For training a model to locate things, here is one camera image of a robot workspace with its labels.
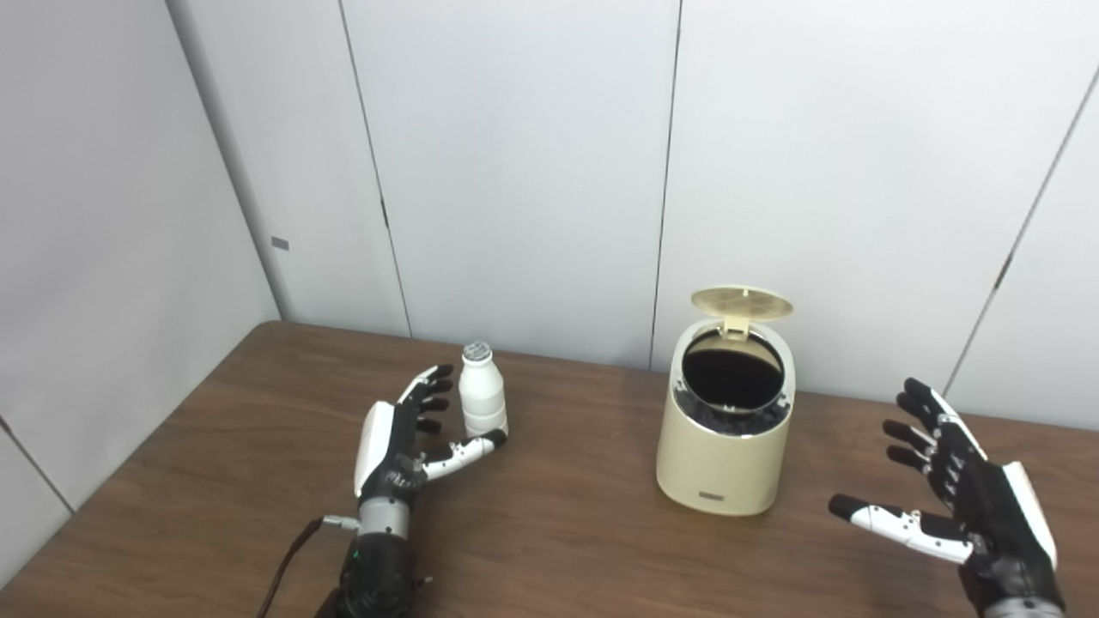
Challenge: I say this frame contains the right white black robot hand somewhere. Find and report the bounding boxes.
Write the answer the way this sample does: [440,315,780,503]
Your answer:
[829,378,1066,612]

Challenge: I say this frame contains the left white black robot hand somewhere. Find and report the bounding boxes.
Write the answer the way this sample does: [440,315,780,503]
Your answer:
[354,364,508,507]

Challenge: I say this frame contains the small white plastic bottle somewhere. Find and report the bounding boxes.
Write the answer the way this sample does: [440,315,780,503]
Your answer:
[458,342,509,437]

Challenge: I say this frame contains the cream round bin lid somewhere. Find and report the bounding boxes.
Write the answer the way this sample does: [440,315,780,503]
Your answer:
[691,286,793,340]

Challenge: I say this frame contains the cream-colored round bin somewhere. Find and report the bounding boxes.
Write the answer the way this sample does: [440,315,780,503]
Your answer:
[656,319,797,517]

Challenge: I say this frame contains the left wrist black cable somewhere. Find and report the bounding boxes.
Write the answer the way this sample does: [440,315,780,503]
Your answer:
[256,515,361,618]

